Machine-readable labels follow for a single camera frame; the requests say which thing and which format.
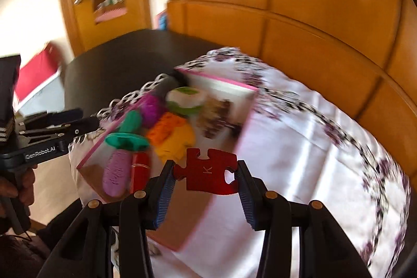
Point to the pink lace shelf trim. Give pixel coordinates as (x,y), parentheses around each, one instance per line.
(109,15)

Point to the red toy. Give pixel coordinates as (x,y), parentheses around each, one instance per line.
(140,172)

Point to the yellow toy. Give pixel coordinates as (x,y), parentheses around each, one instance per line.
(177,144)

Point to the pink and blue board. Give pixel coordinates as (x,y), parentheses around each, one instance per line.
(162,21)

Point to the white floral embroidered tablecloth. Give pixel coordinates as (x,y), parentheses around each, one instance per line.
(299,151)

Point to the red box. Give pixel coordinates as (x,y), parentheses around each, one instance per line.
(37,72)

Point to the lilac glitter oval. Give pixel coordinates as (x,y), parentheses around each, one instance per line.
(117,173)

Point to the person's left hand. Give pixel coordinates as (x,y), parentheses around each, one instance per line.
(27,186)

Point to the person's dark clothing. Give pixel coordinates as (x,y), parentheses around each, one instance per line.
(55,232)

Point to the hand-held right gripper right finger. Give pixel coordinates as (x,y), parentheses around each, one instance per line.
(247,199)

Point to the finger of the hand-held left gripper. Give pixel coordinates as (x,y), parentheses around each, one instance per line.
(65,116)
(81,127)

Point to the grey bottle with black cap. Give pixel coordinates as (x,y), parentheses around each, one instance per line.
(171,84)

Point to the pink shallow box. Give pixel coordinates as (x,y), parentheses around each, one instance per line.
(224,89)

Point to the orange knobby toy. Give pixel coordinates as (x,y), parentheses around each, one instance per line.
(164,129)

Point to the row of small bottles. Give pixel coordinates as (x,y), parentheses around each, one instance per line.
(110,1)

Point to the wooden wardrobe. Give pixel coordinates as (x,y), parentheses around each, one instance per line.
(309,4)

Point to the green and white container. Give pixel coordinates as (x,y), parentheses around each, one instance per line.
(185,100)

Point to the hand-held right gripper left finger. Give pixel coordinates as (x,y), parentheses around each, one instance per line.
(164,196)

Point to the red puzzle piece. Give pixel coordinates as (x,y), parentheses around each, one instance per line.
(205,172)

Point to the teal plastic holder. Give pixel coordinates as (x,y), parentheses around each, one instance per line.
(127,141)

